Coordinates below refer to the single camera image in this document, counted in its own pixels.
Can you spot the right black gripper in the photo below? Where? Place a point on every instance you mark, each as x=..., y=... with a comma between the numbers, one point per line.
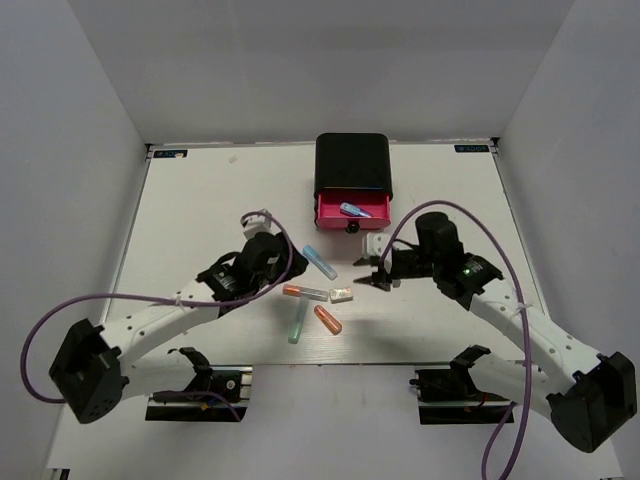
x=380, y=280

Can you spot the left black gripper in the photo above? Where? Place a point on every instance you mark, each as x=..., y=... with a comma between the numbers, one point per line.
x=284, y=259

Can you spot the blue transparent correction tape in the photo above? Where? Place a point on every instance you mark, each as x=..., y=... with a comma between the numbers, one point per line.
x=353, y=211

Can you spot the orange transparent correction tape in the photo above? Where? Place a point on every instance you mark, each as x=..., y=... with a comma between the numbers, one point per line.
x=328, y=320

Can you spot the pink drawer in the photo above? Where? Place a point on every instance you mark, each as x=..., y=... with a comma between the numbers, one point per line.
x=328, y=216

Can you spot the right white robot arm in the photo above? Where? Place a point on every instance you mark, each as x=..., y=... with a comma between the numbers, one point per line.
x=586, y=395

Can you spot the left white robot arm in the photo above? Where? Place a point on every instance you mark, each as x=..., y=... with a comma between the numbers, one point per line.
x=96, y=366

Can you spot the white staples box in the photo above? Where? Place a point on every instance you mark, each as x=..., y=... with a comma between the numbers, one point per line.
x=340, y=295

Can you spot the orange cap highlighter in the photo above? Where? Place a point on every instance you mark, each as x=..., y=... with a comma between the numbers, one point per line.
x=305, y=292

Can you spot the light blue glue stick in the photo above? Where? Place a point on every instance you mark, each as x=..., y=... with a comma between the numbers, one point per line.
x=319, y=262

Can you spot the green highlighter pen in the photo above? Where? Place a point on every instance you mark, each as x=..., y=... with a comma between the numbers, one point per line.
x=296, y=327

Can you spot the black drawer cabinet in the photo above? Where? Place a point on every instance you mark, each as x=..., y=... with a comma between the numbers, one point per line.
x=352, y=161

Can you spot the left blue table label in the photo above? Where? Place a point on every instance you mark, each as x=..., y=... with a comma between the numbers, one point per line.
x=170, y=153

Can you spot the blue table label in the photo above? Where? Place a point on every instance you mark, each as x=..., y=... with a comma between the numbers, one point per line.
x=471, y=148
x=170, y=153

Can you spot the right blue table label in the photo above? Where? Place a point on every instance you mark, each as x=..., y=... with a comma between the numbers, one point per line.
x=471, y=148

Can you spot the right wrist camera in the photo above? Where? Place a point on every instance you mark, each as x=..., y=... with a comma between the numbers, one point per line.
x=374, y=244

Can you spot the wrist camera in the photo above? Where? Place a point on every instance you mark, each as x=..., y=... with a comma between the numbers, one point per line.
x=256, y=223
x=374, y=244

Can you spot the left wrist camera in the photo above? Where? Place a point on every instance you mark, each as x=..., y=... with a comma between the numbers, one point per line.
x=256, y=223

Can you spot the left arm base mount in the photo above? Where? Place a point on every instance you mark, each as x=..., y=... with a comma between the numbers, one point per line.
x=204, y=393

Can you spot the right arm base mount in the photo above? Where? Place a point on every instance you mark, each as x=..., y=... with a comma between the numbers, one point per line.
x=446, y=395

